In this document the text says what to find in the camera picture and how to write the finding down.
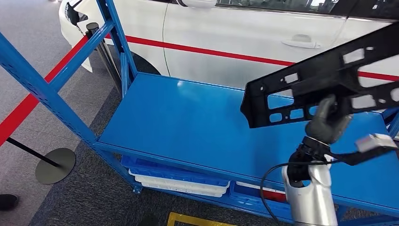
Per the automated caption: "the black plastic plate bracket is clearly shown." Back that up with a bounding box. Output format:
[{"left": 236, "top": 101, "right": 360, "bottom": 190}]
[{"left": 240, "top": 22, "right": 399, "bottom": 129}]

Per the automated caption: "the blue metal shelf rack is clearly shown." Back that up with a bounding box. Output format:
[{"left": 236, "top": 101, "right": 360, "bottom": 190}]
[{"left": 0, "top": 0, "right": 399, "bottom": 226}]

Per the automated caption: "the blue plastic bin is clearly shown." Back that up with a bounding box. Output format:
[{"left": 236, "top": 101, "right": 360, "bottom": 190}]
[
  {"left": 230, "top": 181, "right": 294, "bottom": 222},
  {"left": 120, "top": 155, "right": 231, "bottom": 188}
]

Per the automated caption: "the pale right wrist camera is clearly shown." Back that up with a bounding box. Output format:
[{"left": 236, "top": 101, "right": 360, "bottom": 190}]
[{"left": 330, "top": 133, "right": 399, "bottom": 167}]

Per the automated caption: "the red part in bin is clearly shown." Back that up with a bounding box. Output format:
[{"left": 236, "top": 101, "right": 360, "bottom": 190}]
[{"left": 263, "top": 190, "right": 287, "bottom": 203}]

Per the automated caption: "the white car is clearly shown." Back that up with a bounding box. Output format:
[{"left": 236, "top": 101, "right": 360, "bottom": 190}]
[{"left": 59, "top": 0, "right": 399, "bottom": 108}]

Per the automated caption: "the red barrier belt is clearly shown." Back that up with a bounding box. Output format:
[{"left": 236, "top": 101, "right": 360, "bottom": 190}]
[
  {"left": 0, "top": 35, "right": 89, "bottom": 147},
  {"left": 105, "top": 33, "right": 399, "bottom": 82}
]

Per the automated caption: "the black shoe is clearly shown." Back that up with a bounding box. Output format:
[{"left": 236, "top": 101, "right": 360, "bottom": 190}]
[{"left": 0, "top": 194, "right": 19, "bottom": 211}]

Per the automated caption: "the black stanchion with round base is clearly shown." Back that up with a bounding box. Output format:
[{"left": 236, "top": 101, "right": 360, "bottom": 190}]
[{"left": 5, "top": 137, "right": 76, "bottom": 185}]

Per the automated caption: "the black camera cable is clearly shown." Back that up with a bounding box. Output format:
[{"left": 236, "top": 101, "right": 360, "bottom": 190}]
[{"left": 259, "top": 161, "right": 340, "bottom": 226}]

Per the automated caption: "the white plastic bin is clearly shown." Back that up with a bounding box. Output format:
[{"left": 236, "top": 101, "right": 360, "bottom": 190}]
[
  {"left": 128, "top": 169, "right": 230, "bottom": 198},
  {"left": 236, "top": 182, "right": 286, "bottom": 194}
]

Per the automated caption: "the black stanchion post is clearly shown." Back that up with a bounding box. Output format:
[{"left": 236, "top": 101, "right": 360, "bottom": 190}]
[{"left": 86, "top": 22, "right": 122, "bottom": 94}]

